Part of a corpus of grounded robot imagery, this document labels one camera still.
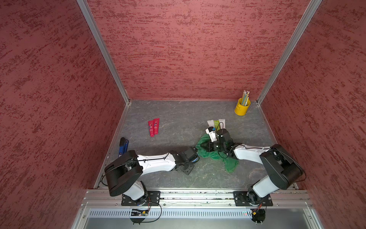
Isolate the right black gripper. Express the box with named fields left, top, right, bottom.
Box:
left=200, top=139, right=226, bottom=152

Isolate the green microfiber cloth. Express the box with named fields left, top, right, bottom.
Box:
left=195, top=134, right=239, bottom=173

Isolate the white tube orange cap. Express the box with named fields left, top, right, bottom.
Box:
left=217, top=119, right=226, bottom=129

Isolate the white tube red cap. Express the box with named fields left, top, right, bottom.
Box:
left=207, top=120, right=215, bottom=127

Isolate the green tube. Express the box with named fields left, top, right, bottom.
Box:
left=213, top=120, right=221, bottom=130

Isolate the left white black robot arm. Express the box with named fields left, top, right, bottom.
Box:
left=104, top=148, right=199, bottom=202

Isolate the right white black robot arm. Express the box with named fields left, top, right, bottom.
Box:
left=199, top=140, right=305, bottom=206

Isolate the red pink tube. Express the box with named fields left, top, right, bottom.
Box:
left=153, top=118, right=160, bottom=135

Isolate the dark red tube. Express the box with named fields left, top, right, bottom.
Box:
left=148, top=120, right=154, bottom=137

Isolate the yellow cup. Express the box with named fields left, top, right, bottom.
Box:
left=234, top=98, right=251, bottom=116

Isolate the bundle of pencils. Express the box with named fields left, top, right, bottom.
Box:
left=241, top=91, right=250, bottom=106

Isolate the blue stapler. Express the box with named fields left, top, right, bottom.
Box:
left=118, top=137, right=129, bottom=157

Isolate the right corner aluminium profile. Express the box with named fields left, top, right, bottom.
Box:
left=257, top=0, right=322, bottom=106

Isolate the corner aluminium profile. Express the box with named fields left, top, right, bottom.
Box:
left=77, top=0, right=130, bottom=106
left=257, top=0, right=322, bottom=106

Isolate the left corner aluminium profile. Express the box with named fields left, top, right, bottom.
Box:
left=77, top=0, right=130, bottom=106

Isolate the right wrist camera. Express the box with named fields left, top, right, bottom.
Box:
left=205, top=127, right=234, bottom=145

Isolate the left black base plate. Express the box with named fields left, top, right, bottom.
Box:
left=121, top=191, right=161, bottom=207

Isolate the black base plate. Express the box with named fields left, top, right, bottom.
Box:
left=233, top=191, right=273, bottom=207
left=121, top=191, right=161, bottom=207

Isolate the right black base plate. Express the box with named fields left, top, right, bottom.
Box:
left=233, top=191, right=273, bottom=207

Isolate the left controller board with cables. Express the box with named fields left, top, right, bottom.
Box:
left=130, top=197, right=163, bottom=225

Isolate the controller board with cables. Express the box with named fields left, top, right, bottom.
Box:
left=252, top=204, right=266, bottom=224
left=130, top=197, right=163, bottom=225

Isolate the right controller board with cables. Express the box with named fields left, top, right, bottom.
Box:
left=252, top=204, right=266, bottom=224

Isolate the aluminium front rail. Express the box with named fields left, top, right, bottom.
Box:
left=81, top=189, right=314, bottom=209

